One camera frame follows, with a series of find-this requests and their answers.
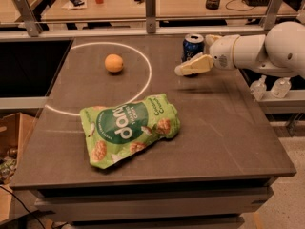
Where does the cardboard box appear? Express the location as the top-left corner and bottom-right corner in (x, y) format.
(0, 113), (36, 184)

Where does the blue pepsi can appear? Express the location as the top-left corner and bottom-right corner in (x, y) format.
(181, 33), (204, 62)

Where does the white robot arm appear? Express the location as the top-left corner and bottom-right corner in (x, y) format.
(174, 21), (305, 78)

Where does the black floor cable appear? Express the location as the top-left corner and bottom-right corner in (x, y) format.
(0, 185), (46, 229)

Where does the left metal rail bracket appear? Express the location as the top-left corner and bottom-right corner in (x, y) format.
(13, 0), (42, 37)

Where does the black mesh cup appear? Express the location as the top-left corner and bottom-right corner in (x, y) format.
(206, 0), (221, 10)

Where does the green chips bag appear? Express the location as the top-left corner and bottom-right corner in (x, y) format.
(80, 94), (180, 169)

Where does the right metal rail bracket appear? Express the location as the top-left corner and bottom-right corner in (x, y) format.
(259, 0), (283, 31)

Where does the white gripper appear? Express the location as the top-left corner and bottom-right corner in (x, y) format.
(174, 34), (239, 76)

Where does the middle metal rail bracket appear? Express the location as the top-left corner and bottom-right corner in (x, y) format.
(145, 0), (156, 33)

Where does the clear sanitizer bottle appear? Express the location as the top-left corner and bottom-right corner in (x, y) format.
(271, 77), (291, 98)
(250, 75), (267, 101)

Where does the orange fruit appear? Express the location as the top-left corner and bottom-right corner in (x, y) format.
(105, 54), (124, 73)

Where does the metal rail bracket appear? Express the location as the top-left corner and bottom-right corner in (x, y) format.
(259, 0), (283, 31)
(13, 0), (42, 37)
(145, 0), (156, 33)

